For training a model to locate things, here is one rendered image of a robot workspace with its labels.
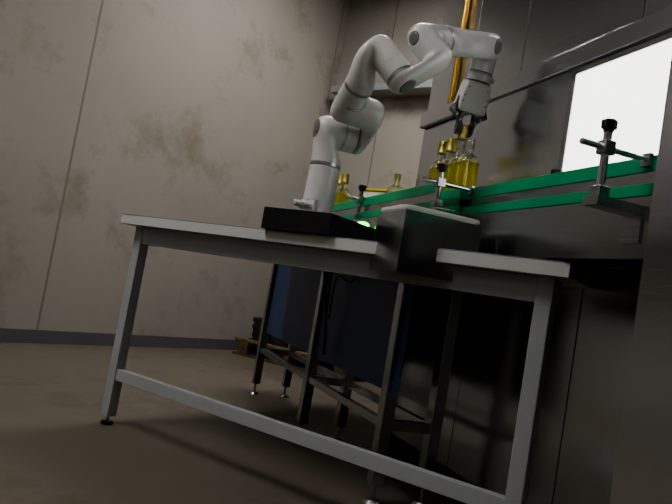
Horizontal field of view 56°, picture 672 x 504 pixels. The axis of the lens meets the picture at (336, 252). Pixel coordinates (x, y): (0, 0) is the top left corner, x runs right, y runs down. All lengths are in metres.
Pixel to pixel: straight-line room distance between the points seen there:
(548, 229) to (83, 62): 3.34
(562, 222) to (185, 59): 3.71
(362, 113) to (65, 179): 2.66
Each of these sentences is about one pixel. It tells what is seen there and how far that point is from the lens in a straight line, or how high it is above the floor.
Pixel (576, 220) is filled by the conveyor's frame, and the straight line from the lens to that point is 1.49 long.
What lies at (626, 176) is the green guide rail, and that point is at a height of 0.93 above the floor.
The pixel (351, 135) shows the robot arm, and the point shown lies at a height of 1.07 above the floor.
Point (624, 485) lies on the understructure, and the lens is 1.09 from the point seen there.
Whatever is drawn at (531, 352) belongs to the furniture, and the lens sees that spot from 1.55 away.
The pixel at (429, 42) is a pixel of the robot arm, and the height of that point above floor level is 1.30.
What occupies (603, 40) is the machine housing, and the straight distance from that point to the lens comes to 1.92.
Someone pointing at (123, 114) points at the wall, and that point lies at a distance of 4.47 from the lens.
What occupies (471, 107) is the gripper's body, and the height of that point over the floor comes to 1.25.
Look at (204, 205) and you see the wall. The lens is 4.93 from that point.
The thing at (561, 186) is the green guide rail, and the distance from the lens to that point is 1.59.
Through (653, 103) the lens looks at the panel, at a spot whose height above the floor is 1.16.
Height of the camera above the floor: 0.60
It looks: 4 degrees up
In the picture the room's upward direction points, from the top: 10 degrees clockwise
